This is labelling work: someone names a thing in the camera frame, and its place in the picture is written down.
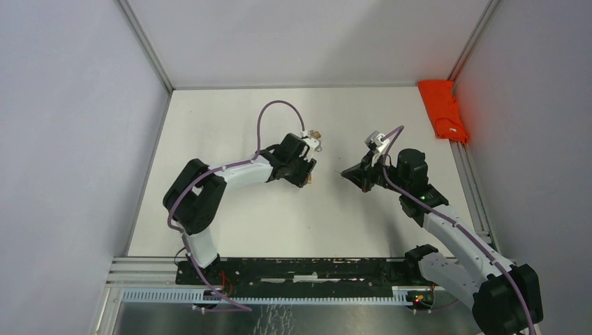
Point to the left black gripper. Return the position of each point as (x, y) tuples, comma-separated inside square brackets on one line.
[(307, 167)]

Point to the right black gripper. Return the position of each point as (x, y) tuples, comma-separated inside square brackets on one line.
[(361, 174)]

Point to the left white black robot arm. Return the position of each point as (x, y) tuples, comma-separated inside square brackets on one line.
[(193, 199)]

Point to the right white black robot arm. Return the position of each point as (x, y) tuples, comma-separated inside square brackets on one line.
[(504, 298)]

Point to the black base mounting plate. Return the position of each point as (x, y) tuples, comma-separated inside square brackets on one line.
[(309, 278)]

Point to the orange folded cloth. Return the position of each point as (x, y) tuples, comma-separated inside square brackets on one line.
[(443, 110)]

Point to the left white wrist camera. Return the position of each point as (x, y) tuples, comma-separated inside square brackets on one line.
[(314, 145)]

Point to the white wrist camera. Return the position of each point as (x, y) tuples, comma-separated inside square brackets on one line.
[(314, 145), (377, 143)]

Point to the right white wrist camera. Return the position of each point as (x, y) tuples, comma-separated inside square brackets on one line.
[(377, 143)]

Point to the aluminium frame rails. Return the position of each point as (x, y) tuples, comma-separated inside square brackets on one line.
[(476, 194)]

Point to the white slotted cable duct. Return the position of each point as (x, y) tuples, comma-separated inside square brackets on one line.
[(202, 296)]

